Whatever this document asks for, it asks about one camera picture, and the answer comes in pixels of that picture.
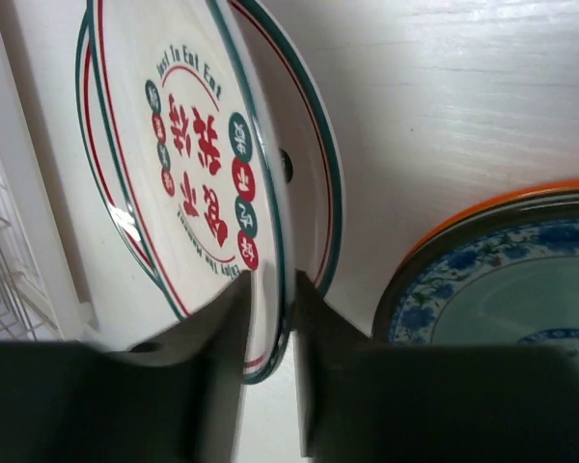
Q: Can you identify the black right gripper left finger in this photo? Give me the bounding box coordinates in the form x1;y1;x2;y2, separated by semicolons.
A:
0;272;251;462

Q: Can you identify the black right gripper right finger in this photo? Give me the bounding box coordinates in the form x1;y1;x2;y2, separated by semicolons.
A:
294;272;579;462

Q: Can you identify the orange plate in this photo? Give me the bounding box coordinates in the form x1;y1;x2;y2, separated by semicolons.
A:
399;178;579;269

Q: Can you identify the blue patterned plate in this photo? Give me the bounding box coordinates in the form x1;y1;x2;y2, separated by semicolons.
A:
372;192;579;365

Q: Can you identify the white plate red lettering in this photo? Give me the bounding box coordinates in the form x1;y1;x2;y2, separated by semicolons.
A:
229;1;345;295

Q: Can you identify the clear plastic drip tray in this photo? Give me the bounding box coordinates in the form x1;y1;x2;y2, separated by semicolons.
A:
0;1;97;341

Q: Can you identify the wire dish rack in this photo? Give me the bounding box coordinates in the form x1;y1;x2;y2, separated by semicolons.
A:
0;161;61;341

